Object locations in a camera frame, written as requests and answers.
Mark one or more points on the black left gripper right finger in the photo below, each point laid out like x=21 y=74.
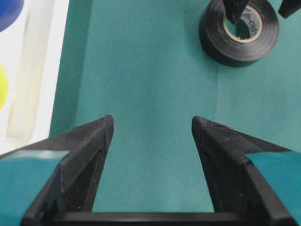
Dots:
x=234 y=183

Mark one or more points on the blue tape roll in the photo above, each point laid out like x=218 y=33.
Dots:
x=9 y=12

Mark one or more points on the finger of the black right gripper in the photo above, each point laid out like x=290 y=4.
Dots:
x=288 y=7
x=234 y=9

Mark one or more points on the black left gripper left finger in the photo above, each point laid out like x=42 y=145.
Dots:
x=53 y=182

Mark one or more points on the black tape roll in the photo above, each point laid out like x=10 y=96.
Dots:
x=230 y=50

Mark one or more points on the yellow tape roll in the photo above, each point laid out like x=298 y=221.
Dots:
x=4 y=85

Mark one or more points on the green table cloth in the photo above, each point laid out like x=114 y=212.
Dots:
x=142 y=62

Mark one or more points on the white plastic case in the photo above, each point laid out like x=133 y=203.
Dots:
x=30 y=50

